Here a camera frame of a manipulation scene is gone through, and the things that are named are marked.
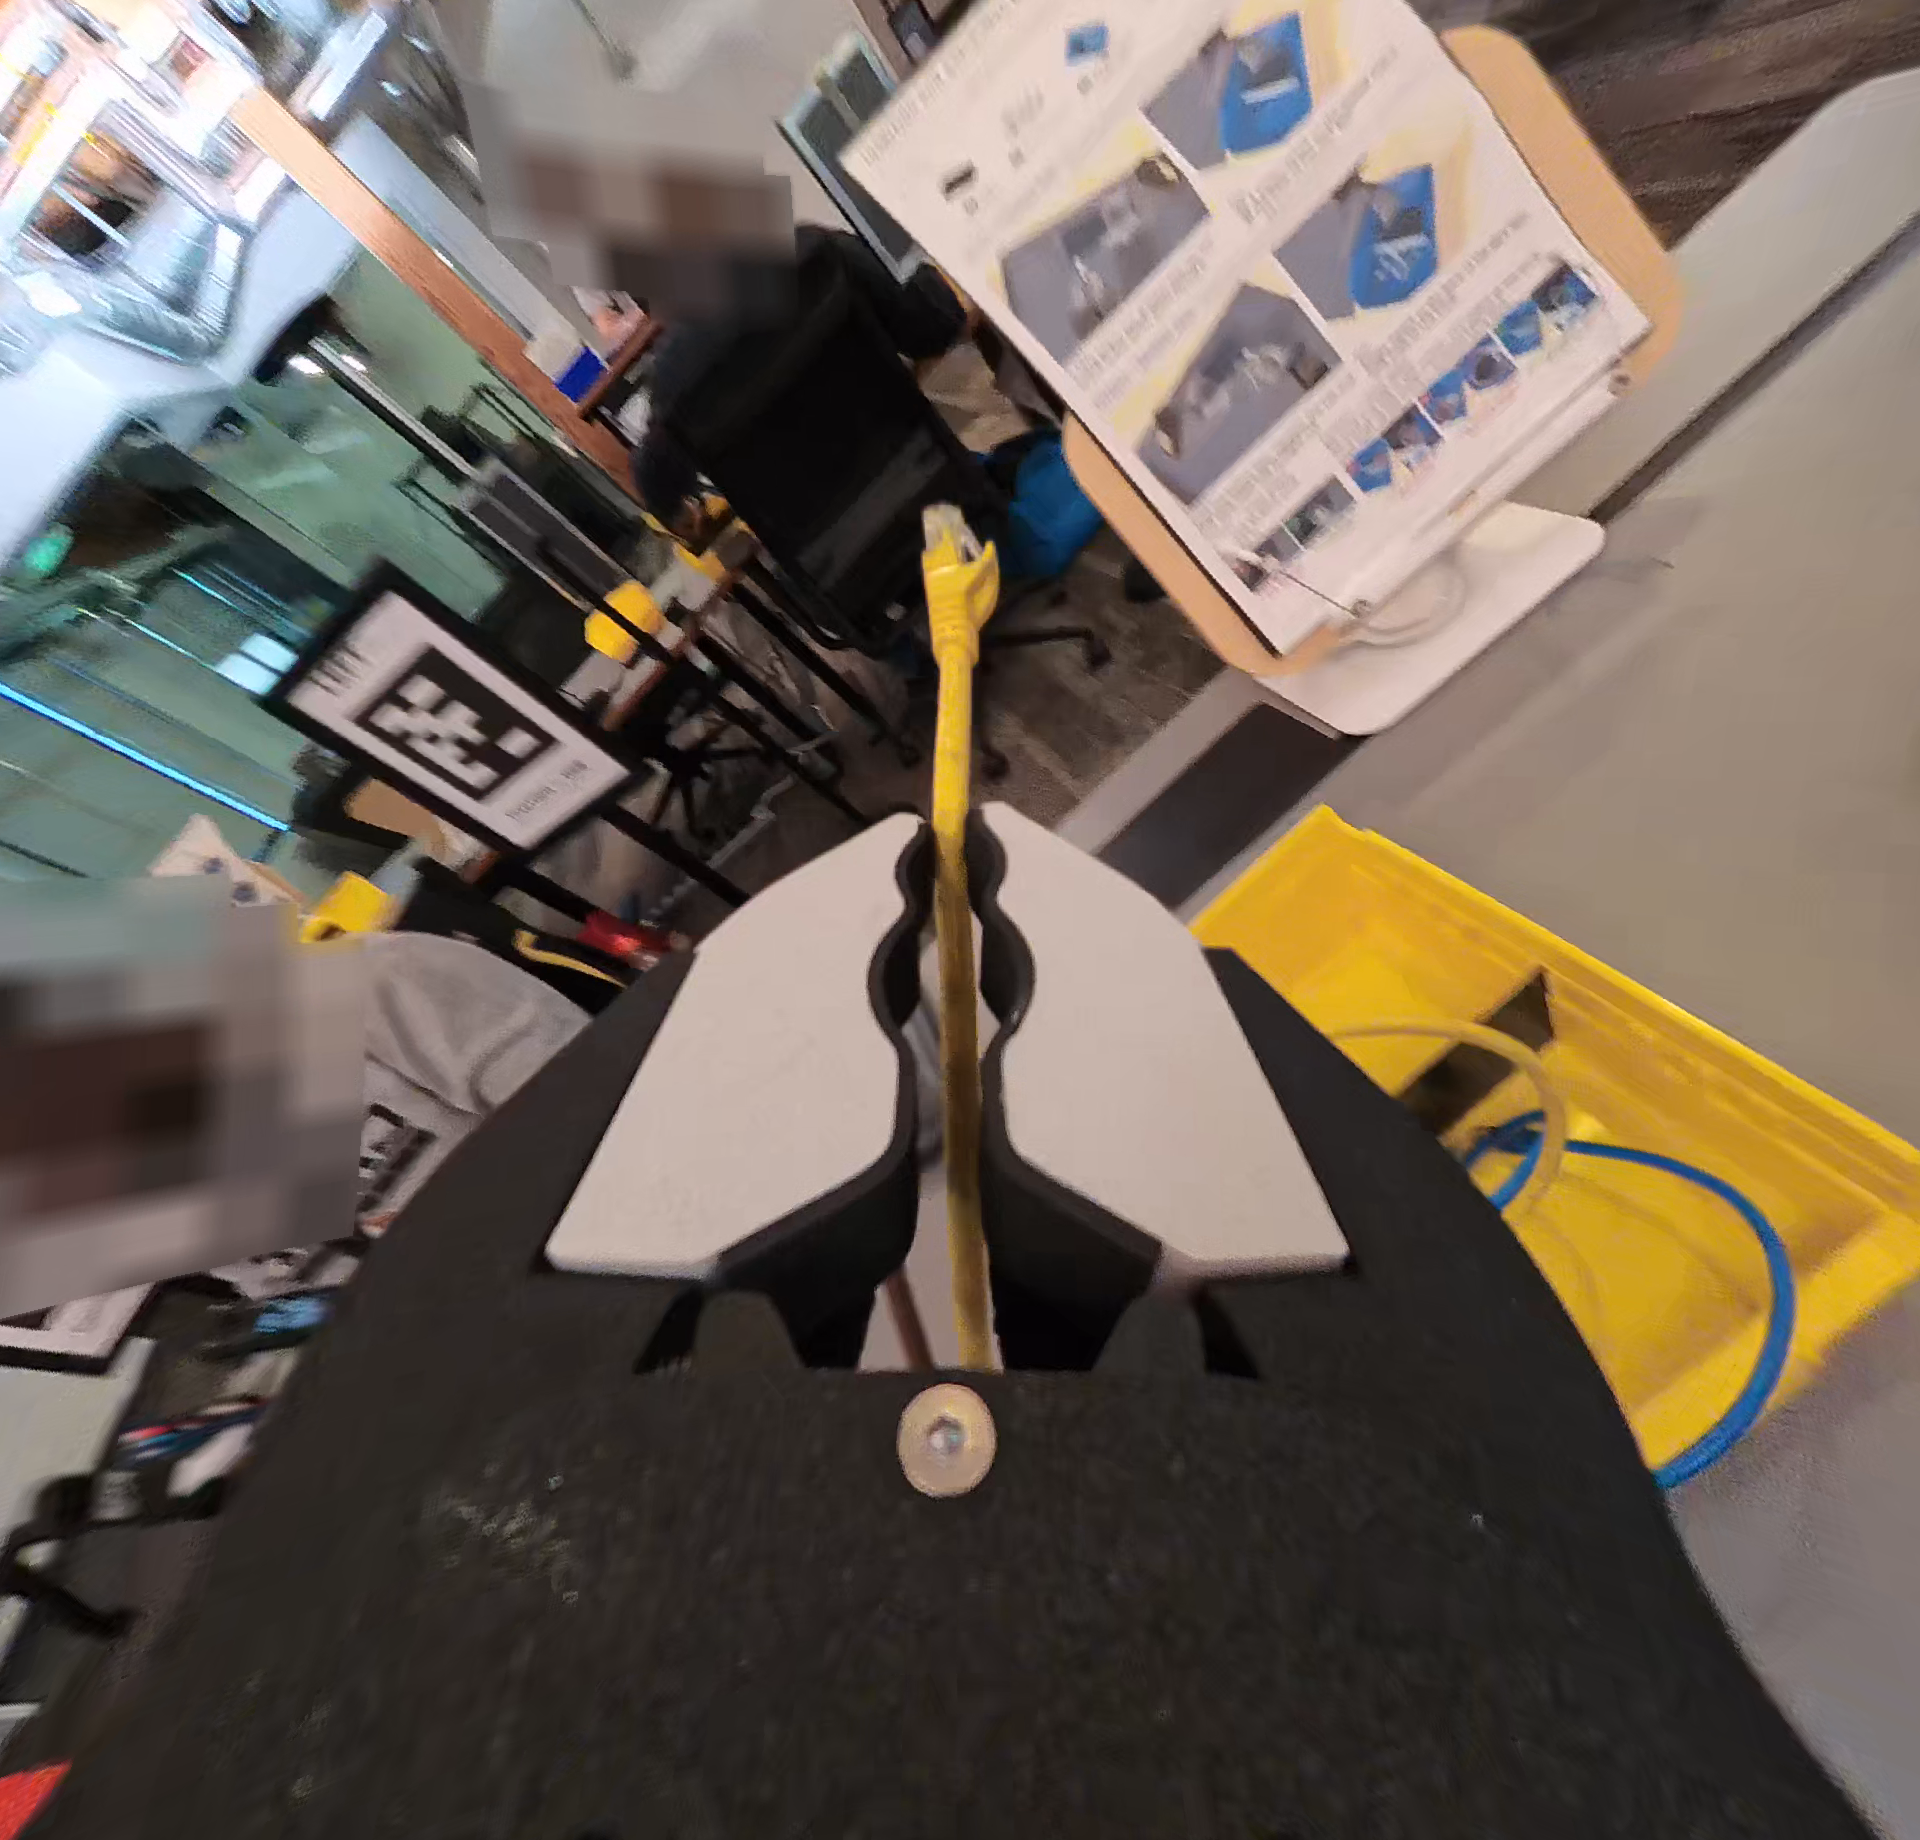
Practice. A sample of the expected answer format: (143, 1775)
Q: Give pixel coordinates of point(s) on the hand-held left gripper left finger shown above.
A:
(737, 1106)

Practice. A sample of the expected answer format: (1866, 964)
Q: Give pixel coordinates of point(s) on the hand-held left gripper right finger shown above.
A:
(1156, 1106)

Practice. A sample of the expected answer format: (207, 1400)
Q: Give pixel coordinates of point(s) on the yellow plastic bin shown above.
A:
(1682, 1121)

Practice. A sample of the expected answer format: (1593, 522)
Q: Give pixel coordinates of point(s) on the printed marker tag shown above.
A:
(452, 716)

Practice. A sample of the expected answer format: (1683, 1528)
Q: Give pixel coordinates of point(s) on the blue bag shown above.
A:
(1043, 506)

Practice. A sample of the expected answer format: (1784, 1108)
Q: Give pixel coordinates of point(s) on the black office chair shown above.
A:
(818, 432)

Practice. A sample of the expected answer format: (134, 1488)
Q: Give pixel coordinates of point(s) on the printed instruction poster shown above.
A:
(1276, 296)

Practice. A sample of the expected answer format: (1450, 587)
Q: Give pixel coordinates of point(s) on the computer monitor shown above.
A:
(856, 132)

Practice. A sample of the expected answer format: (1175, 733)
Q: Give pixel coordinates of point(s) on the black metal table frame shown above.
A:
(721, 761)

